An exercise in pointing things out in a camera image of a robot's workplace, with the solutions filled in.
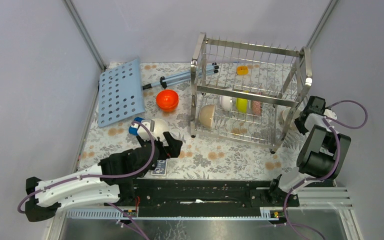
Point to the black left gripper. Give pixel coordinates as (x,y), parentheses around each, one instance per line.
(172,150)

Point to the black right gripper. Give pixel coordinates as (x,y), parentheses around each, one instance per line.
(299,126)

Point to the beige floral bowl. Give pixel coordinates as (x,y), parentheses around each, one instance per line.
(285,114)
(206,116)

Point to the white ribbed bowl front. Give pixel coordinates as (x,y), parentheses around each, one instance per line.
(159,127)

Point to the orange plastic bowl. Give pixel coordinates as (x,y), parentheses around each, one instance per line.
(167,100)

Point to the stainless steel dish rack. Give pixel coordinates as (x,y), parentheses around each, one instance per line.
(278,77)

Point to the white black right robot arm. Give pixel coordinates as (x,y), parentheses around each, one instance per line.
(322,154)

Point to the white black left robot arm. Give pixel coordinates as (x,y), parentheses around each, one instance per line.
(89,182)

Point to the blue playing card box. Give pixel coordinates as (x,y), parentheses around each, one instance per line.
(160,169)

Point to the blue toy car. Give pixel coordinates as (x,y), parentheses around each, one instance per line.
(134,127)

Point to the beige floral bowl front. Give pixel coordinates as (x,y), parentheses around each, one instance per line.
(206,116)

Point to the yellow green bowl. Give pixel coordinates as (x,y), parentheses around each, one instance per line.
(242,105)

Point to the floral patterned table mat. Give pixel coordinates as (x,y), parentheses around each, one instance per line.
(202,157)

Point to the white ceramic bowl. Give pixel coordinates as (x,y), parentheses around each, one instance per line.
(226,102)

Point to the light blue perforated panel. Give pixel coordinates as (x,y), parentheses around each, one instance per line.
(120,93)

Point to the small orange yellow cup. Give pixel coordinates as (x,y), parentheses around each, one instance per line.
(242,70)

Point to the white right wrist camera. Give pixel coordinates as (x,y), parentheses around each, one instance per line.
(328,114)

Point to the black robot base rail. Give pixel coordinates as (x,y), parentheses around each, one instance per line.
(201,198)

